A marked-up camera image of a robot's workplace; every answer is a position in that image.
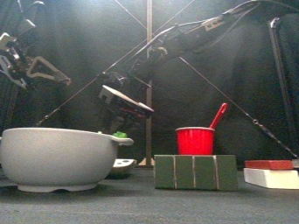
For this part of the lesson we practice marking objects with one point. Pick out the grey plastic bowl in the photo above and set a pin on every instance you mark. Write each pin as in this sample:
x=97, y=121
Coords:
x=54, y=159

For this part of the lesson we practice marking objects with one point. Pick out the white and red nigiri toy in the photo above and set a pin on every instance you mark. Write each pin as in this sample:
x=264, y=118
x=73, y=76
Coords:
x=273, y=174

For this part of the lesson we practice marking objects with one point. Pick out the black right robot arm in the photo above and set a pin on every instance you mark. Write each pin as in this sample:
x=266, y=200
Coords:
x=202, y=29

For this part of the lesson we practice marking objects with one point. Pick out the small white toy dish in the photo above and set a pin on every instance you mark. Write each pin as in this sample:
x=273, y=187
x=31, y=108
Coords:
x=124, y=166

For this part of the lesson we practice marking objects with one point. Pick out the green sushi roll block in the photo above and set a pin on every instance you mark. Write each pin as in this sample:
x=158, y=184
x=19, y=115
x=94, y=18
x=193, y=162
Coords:
x=196, y=172

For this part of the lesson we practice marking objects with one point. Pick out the red plastic cup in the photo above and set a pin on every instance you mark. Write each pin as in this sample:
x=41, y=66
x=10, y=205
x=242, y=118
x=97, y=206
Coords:
x=194, y=141

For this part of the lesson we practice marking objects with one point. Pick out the green toy peas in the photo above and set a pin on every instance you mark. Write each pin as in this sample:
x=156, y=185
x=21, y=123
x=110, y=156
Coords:
x=120, y=135

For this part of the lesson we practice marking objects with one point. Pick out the vertical metal frame post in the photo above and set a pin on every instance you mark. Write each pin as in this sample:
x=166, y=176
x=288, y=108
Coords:
x=149, y=87

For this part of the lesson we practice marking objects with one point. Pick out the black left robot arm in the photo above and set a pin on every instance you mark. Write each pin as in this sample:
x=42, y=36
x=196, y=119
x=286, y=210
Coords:
x=30, y=13

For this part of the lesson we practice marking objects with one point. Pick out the black curved frame bar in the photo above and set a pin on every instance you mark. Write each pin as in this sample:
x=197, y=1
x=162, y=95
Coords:
x=281, y=75

